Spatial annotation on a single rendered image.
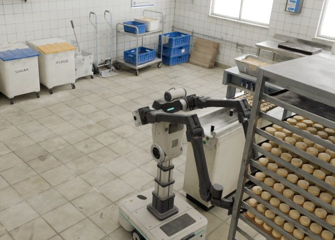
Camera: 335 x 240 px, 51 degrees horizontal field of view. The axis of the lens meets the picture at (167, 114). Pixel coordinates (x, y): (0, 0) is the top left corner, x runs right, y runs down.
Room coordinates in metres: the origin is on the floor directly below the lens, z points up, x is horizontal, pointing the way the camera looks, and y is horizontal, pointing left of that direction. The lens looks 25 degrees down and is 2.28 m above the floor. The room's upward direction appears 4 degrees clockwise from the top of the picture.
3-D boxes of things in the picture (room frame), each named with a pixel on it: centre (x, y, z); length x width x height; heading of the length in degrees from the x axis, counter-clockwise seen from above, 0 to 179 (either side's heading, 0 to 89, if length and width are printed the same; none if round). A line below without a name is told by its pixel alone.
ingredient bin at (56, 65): (5.58, 1.96, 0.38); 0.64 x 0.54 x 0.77; 46
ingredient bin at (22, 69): (5.09, 2.40, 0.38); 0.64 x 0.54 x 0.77; 47
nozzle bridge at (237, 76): (3.35, -0.92, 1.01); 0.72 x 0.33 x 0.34; 46
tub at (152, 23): (7.03, 0.54, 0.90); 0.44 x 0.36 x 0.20; 57
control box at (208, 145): (2.73, -0.32, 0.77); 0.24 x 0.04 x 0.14; 46
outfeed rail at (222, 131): (3.33, -1.11, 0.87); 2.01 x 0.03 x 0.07; 136
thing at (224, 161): (2.99, -0.57, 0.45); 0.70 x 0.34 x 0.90; 136
